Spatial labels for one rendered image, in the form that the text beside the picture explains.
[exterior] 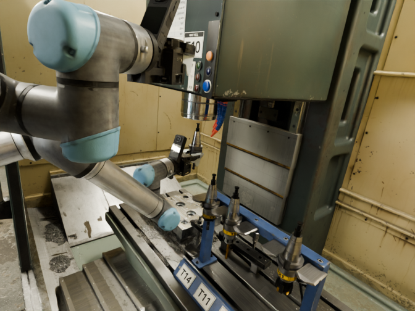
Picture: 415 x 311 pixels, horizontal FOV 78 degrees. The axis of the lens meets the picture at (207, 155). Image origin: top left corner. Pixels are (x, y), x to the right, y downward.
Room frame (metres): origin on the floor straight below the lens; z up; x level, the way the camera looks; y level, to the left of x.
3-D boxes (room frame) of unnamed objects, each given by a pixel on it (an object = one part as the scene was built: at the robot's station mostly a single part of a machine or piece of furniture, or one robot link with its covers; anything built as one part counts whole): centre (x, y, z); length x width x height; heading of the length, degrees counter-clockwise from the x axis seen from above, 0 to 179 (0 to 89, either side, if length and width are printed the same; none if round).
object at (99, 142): (0.35, 0.18, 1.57); 0.11 x 0.08 x 0.11; 82
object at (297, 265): (0.55, -0.24, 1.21); 0.06 x 0.06 x 0.03
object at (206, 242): (0.88, -0.04, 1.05); 0.10 x 0.05 x 0.30; 131
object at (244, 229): (0.68, -0.14, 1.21); 0.07 x 0.05 x 0.01; 131
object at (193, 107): (1.10, 0.06, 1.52); 0.16 x 0.16 x 0.12
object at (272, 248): (0.59, -0.21, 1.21); 0.07 x 0.05 x 0.01; 131
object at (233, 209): (0.72, -0.10, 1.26); 0.04 x 0.04 x 0.07
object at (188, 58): (0.59, 0.06, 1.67); 0.09 x 0.03 x 0.06; 161
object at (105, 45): (0.34, 0.17, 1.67); 0.11 x 0.08 x 0.09; 161
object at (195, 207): (1.14, 0.08, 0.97); 0.29 x 0.23 x 0.05; 41
